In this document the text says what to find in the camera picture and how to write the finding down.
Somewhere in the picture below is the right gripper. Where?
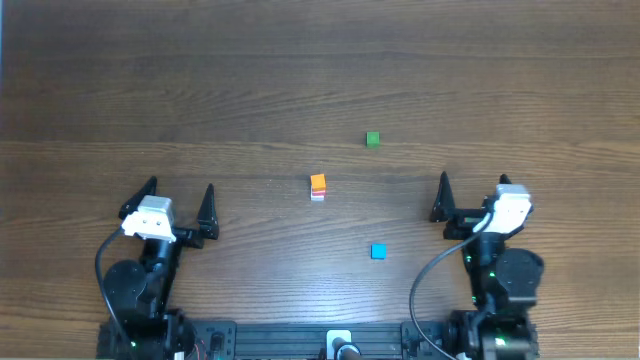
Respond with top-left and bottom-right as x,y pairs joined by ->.
429,171 -> 513,242

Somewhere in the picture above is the mounting rail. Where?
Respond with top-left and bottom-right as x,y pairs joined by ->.
97,319 -> 540,360

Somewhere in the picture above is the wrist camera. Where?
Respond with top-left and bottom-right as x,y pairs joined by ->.
482,183 -> 534,236
120,195 -> 177,244

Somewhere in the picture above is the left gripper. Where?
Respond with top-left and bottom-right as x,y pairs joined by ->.
118,175 -> 221,250

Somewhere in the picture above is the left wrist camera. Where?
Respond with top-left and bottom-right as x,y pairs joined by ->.
120,195 -> 177,244

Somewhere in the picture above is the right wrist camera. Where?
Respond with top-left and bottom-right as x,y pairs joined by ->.
482,183 -> 534,236

